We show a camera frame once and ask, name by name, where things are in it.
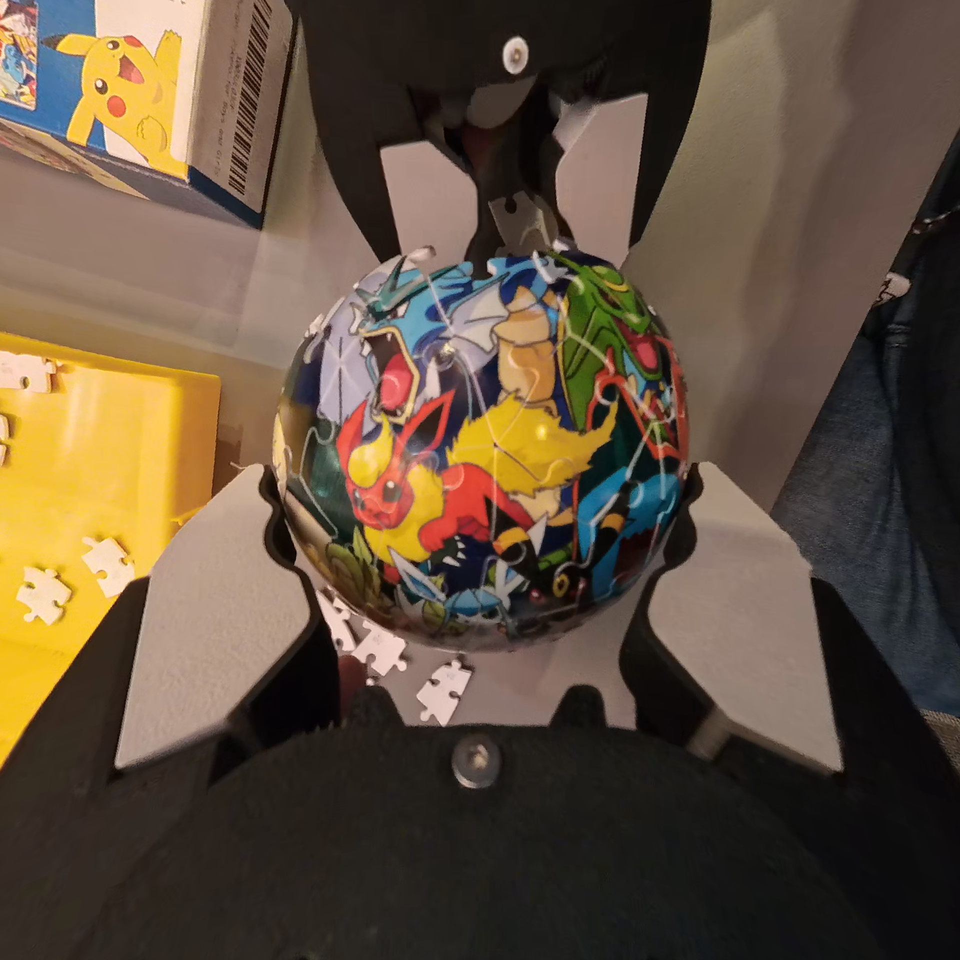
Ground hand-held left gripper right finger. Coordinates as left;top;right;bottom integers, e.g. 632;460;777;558
621;461;843;774

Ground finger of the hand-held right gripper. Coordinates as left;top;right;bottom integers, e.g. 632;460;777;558
378;127;498;261
525;92;649;265

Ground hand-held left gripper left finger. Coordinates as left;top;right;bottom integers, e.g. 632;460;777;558
114;465;342;771

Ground single white puzzle piece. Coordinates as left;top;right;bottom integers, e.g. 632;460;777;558
487;189;561;254

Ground colourful puzzle ball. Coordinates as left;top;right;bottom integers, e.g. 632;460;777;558
272;242;691;654

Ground cluster of white puzzle pieces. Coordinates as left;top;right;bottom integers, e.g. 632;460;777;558
315;588;475;727

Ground scattered white puzzle pieces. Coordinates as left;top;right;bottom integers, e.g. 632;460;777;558
0;352;138;627

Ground blue puzzle box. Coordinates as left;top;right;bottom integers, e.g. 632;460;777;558
0;0;296;231

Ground yellow plastic tray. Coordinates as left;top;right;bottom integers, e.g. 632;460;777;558
0;332;224;766

